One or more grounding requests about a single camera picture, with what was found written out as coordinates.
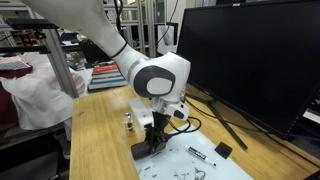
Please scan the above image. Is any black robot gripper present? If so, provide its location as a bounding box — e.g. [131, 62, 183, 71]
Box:
[144, 111, 172, 152]

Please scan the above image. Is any black felt eraser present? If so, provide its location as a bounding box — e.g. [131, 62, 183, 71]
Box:
[130, 141, 168, 161]

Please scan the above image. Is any white whiteboard sheet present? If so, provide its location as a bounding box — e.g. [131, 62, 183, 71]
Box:
[129, 128, 254, 180]

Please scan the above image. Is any white black whiteboard marker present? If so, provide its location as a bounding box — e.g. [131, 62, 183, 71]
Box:
[184, 144, 217, 168]

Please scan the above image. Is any black tape square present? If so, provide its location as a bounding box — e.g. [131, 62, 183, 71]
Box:
[214, 141, 233, 160]

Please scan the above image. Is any black monitor stand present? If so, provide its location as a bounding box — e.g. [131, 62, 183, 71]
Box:
[184, 91, 249, 151]

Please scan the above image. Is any blue white book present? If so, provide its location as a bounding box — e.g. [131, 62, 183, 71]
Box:
[88, 77, 129, 91]

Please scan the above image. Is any dark purple book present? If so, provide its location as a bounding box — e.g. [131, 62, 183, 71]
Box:
[91, 69, 126, 80]

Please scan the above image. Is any red book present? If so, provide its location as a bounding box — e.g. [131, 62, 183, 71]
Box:
[92, 63, 120, 74]

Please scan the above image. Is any black plastic crate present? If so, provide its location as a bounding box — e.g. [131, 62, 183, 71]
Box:
[79, 39, 113, 65]

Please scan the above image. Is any large black computer monitor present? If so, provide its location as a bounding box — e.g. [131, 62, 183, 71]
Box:
[176, 0, 320, 141]

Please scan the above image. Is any white cloth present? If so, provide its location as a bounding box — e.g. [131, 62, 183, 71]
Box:
[0, 51, 94, 131]

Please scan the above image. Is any grey keyboard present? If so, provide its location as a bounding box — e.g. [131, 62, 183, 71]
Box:
[0, 60, 33, 73]

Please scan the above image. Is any black metal shelf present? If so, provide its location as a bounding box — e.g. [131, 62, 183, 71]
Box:
[0, 17, 60, 55]

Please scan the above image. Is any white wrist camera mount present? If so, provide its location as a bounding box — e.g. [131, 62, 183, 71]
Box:
[128, 97, 155, 130]

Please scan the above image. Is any black monitor cable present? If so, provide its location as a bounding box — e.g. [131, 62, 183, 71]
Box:
[184, 97, 268, 134]

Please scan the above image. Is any aluminium extrusion frame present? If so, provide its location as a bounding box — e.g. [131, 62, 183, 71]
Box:
[103, 0, 158, 59]

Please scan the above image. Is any grey metal shelf post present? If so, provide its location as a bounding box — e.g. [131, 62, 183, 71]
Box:
[43, 28, 80, 99]

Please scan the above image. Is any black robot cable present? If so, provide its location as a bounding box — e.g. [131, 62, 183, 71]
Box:
[108, 0, 203, 137]

